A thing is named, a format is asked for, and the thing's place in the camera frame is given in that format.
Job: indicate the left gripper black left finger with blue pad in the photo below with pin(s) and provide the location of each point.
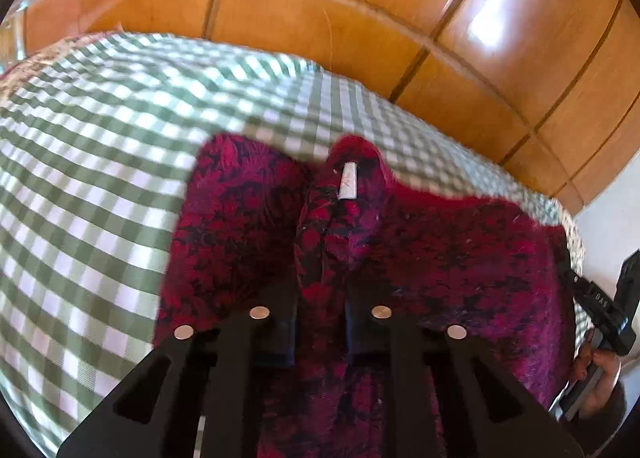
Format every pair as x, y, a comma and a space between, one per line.
197, 396

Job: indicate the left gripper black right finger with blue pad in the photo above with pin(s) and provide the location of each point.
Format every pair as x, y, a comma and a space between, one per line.
445, 393

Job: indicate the red black floral sweater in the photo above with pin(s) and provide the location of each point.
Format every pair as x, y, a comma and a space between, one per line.
254, 216

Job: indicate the dark sleeve forearm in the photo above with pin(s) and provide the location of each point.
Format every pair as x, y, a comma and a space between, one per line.
611, 431

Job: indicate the person's right hand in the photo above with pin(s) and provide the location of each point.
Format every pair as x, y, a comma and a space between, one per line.
608, 362

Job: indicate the green white checkered bedsheet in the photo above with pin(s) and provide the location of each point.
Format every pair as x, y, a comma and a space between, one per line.
96, 150

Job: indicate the floral quilt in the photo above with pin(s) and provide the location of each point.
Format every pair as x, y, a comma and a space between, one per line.
18, 75

